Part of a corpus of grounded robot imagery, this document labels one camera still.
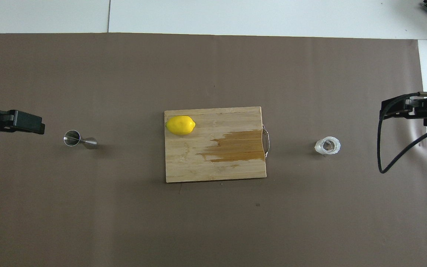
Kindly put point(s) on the steel double jigger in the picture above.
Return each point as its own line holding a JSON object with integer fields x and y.
{"x": 73, "y": 138}

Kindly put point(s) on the clear plastic cup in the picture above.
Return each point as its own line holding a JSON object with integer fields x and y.
{"x": 327, "y": 145}

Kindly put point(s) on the brown paper table mat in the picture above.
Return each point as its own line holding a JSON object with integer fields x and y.
{"x": 124, "y": 222}

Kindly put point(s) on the yellow lemon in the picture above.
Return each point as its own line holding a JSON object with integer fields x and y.
{"x": 180, "y": 125}

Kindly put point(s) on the wooden cutting board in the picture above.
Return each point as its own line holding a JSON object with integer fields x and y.
{"x": 198, "y": 159}

